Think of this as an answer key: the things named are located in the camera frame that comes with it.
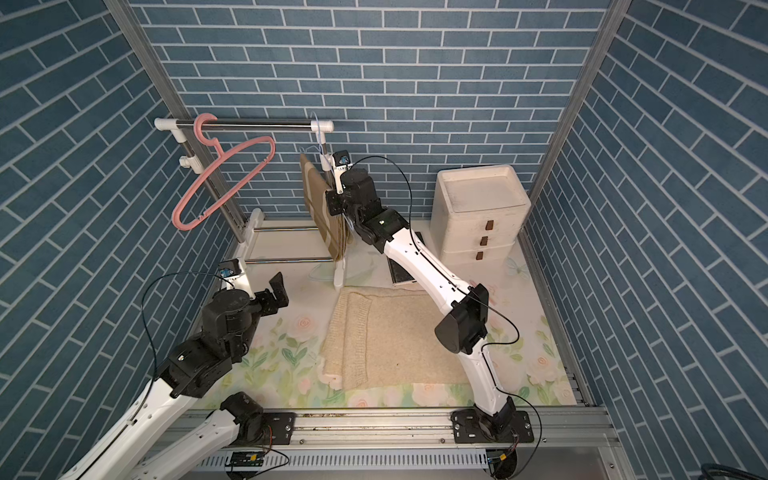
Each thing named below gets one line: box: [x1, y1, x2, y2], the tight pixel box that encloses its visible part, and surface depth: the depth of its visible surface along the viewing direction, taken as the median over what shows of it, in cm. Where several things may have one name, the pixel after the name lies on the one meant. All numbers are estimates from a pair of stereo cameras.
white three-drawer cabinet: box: [430, 165, 531, 267], surface depth 98 cm
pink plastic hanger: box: [172, 113, 276, 231], surface depth 79 cm
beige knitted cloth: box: [320, 286, 471, 390], surface depth 88 cm
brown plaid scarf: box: [300, 153, 352, 263], surface depth 91 cm
